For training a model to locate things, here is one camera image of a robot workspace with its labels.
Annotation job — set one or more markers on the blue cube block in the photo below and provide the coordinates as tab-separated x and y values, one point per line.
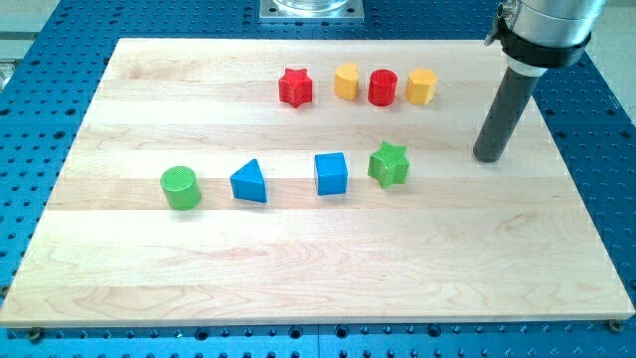
331	173

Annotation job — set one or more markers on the green star block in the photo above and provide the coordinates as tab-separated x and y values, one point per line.
389	164

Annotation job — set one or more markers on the blue triangle block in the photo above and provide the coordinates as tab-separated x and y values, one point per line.
248	183

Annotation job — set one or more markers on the yellow hexagon block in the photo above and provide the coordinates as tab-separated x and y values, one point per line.
420	86

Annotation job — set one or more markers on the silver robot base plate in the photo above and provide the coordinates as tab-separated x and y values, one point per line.
311	11

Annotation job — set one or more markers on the wooden board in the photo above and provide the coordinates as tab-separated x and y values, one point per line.
459	241

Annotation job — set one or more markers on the blue perforated table plate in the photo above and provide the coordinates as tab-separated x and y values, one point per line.
43	104

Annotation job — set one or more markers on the red star block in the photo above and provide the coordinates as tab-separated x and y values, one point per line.
295	87

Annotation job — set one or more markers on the green cylinder block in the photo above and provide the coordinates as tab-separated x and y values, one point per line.
180	187

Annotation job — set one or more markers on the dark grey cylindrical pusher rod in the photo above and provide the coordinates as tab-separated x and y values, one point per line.
507	107

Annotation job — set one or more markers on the red cylinder block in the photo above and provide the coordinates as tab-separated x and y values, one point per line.
382	87

